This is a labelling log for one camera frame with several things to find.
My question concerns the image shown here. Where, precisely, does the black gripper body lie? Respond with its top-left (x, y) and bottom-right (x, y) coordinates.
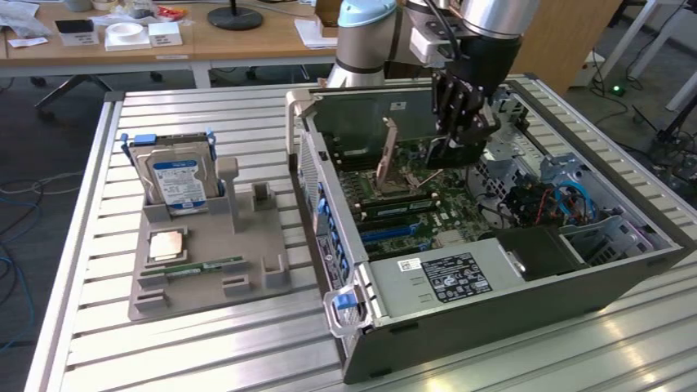
top-left (434, 36), bottom-right (522, 98)

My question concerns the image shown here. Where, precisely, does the silver drive cage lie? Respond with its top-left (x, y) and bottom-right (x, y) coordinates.
top-left (468, 83), bottom-right (550, 197)

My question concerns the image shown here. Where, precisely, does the wooden cabinet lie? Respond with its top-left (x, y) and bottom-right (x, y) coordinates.
top-left (509, 0), bottom-right (625, 95)

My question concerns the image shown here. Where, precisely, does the white control box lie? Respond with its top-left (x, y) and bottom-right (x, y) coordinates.
top-left (575, 48), bottom-right (606, 89)

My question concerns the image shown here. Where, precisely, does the CPU socket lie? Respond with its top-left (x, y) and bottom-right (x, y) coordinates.
top-left (369, 173), bottom-right (424, 202)

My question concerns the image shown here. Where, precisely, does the stack of white papers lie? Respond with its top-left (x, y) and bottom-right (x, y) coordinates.
top-left (293, 17), bottom-right (340, 51)

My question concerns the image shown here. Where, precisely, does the cardboard box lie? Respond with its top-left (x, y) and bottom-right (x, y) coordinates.
top-left (313, 0), bottom-right (342, 38)

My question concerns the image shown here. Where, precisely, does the blue expansion slot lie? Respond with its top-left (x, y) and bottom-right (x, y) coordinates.
top-left (360, 226), bottom-right (416, 243)

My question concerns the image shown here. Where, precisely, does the black tripod stand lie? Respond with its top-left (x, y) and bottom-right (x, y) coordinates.
top-left (630, 79), bottom-right (697, 172)

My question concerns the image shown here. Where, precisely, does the black plastic shroud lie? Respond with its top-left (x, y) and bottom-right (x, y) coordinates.
top-left (493, 226), bottom-right (590, 283)

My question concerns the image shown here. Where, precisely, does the silver disk bay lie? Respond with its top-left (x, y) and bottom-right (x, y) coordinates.
top-left (558, 215), bottom-right (654, 266)

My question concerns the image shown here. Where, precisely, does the grey power supply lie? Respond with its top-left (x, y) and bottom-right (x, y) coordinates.
top-left (366, 238), bottom-right (528, 319)

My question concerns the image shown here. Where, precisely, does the black round lamp base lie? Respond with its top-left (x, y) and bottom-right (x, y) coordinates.
top-left (205, 0), bottom-right (265, 31)

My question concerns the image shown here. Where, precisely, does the open PC case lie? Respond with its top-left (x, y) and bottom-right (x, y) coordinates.
top-left (285, 75), bottom-right (686, 385)

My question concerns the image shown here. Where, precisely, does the grey parts rack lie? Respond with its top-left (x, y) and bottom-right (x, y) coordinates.
top-left (128, 157), bottom-right (293, 323)

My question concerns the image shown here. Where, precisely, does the hard disk in blue carrier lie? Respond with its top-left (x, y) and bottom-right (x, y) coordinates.
top-left (117, 128), bottom-right (222, 217)

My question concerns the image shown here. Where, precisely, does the white labelled box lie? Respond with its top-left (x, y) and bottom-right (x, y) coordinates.
top-left (146, 22), bottom-right (184, 48)

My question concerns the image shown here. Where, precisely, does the white box with tape roll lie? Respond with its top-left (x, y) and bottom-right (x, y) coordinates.
top-left (104, 22), bottom-right (153, 52)

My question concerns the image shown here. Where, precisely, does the CPU chip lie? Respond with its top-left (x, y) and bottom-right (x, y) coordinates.
top-left (146, 229), bottom-right (189, 262)

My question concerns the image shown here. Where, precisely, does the green RAM stick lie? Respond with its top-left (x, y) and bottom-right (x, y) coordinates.
top-left (141, 256), bottom-right (245, 278)

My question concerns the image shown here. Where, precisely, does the white box with black top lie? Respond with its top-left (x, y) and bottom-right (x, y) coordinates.
top-left (53, 19), bottom-right (101, 47)

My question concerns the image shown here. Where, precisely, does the white paper card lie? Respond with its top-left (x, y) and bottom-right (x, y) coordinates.
top-left (6, 36), bottom-right (50, 49)

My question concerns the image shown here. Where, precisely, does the clear plastic bag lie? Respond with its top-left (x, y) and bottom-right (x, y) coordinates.
top-left (0, 1), bottom-right (54, 38)

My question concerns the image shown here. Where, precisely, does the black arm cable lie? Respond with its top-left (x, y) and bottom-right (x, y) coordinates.
top-left (422, 0), bottom-right (470, 62)

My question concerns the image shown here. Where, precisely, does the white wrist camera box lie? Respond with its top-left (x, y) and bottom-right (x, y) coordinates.
top-left (408, 27), bottom-right (457, 65)

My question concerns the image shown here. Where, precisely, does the black wire bundle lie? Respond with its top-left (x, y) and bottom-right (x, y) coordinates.
top-left (478, 181), bottom-right (565, 229)

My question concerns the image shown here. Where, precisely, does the white table frame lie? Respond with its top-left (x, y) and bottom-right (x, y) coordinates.
top-left (595, 0), bottom-right (697, 111)

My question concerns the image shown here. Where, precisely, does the blue data wire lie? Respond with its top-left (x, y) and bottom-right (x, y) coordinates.
top-left (554, 179), bottom-right (599, 225)

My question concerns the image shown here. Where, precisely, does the wooden desk white frame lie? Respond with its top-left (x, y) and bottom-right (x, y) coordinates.
top-left (0, 0), bottom-right (197, 89)
top-left (193, 0), bottom-right (338, 89)

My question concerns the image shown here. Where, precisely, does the grey floor cable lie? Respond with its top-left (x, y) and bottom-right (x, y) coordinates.
top-left (0, 169), bottom-right (86, 197)

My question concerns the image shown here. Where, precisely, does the blue floor cable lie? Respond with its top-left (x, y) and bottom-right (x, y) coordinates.
top-left (0, 240), bottom-right (42, 352)

